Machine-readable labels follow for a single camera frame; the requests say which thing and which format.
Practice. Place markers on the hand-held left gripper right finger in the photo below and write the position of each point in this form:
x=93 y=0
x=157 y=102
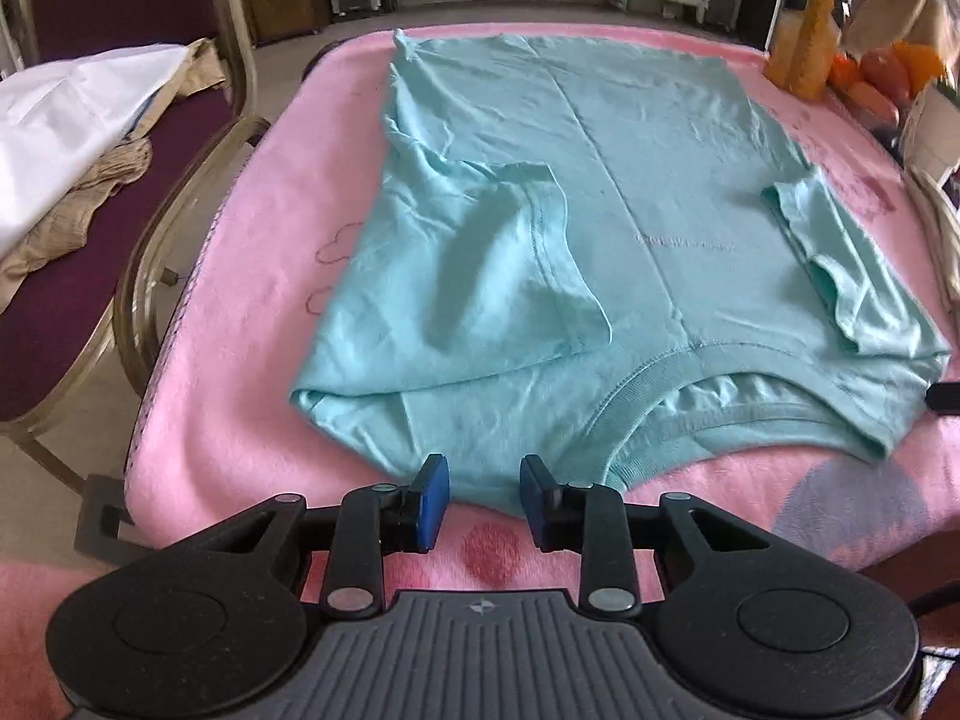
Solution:
x=534 y=502

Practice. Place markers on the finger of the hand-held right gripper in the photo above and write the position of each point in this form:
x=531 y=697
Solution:
x=946 y=397

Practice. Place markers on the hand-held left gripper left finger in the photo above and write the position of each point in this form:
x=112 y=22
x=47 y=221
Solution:
x=433 y=499

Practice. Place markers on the teal t-shirt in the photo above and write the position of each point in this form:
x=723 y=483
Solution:
x=600 y=240

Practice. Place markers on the beige folded garment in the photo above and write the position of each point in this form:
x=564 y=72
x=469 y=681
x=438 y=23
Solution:
x=941 y=232

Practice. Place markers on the white box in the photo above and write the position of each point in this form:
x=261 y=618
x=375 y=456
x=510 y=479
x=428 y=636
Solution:
x=934 y=131

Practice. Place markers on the pink printed blanket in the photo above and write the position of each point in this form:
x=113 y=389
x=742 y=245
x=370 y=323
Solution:
x=262 y=277

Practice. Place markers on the orange plush toy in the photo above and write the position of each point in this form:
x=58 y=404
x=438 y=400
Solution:
x=877 y=79

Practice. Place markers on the yellow plush toy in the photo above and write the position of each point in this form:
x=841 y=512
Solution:
x=806 y=52

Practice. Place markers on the tan cloth bag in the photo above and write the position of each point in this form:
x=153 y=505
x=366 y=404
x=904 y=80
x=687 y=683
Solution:
x=892 y=0

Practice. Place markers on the maroon padded chair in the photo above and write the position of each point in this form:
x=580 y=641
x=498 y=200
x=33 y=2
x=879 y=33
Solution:
x=112 y=225

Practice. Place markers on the tan crumpled cloth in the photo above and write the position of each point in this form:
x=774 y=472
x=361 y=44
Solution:
x=75 y=217

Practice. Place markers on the white cloth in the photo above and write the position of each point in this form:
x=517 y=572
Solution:
x=60 y=127

